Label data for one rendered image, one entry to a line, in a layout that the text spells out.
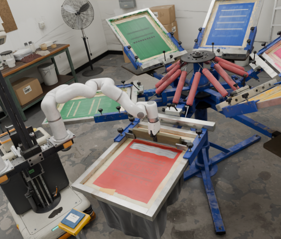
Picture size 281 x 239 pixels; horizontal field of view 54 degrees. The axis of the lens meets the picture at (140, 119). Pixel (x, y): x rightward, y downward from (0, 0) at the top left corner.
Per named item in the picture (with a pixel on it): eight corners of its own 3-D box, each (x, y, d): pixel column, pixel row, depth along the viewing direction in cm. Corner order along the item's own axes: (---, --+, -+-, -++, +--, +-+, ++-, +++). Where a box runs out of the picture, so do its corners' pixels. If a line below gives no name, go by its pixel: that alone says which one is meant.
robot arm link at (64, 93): (84, 79, 165) (88, 68, 181) (35, 106, 173) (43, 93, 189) (98, 97, 171) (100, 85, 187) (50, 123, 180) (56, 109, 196)
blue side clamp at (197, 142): (190, 165, 177) (189, 157, 173) (183, 163, 180) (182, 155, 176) (206, 139, 198) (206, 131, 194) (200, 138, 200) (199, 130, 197)
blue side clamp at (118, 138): (120, 147, 205) (118, 140, 202) (115, 146, 208) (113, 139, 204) (141, 126, 226) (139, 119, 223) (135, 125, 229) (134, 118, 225)
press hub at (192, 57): (214, 185, 284) (212, 60, 215) (180, 175, 304) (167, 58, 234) (226, 161, 311) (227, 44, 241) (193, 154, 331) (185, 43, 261)
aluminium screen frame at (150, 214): (153, 221, 144) (151, 216, 142) (72, 189, 174) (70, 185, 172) (205, 137, 198) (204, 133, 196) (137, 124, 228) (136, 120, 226)
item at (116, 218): (159, 252, 175) (149, 206, 153) (104, 226, 198) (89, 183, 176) (161, 247, 177) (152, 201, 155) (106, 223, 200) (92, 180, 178)
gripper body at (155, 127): (152, 114, 193) (154, 126, 199) (145, 121, 186) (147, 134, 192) (161, 115, 190) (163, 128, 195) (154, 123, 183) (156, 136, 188)
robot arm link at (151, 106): (133, 107, 179) (133, 100, 187) (136, 121, 184) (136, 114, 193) (156, 104, 178) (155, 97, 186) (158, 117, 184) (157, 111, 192)
